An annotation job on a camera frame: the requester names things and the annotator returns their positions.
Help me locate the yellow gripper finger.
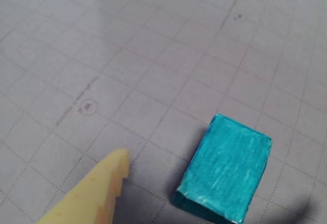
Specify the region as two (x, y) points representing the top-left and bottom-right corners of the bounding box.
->
(37, 148), (130, 224)

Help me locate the blue wooden block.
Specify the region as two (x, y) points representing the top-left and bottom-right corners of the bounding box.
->
(171, 113), (272, 224)

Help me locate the brown gridded wrapping paper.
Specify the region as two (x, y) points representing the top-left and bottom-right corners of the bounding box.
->
(0, 0), (327, 224)

